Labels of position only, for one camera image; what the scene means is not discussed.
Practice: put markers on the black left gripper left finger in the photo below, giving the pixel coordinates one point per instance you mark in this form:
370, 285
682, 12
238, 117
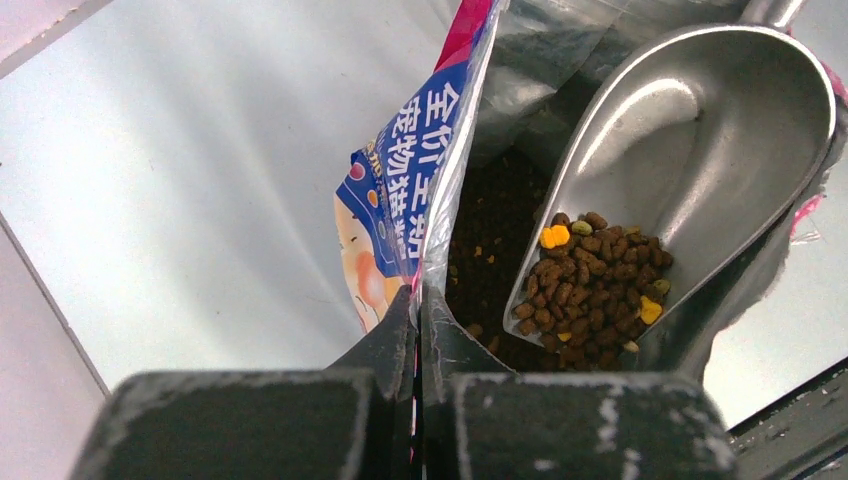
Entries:
351, 420

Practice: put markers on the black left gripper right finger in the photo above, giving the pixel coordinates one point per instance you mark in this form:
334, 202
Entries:
482, 421

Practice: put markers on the pet food bag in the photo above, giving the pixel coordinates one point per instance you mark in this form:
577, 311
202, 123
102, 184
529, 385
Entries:
496, 79

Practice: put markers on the metal food scoop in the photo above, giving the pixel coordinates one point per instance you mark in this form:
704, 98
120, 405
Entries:
707, 138

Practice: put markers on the brown pet food kibble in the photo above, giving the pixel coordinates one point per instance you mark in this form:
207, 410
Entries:
580, 306

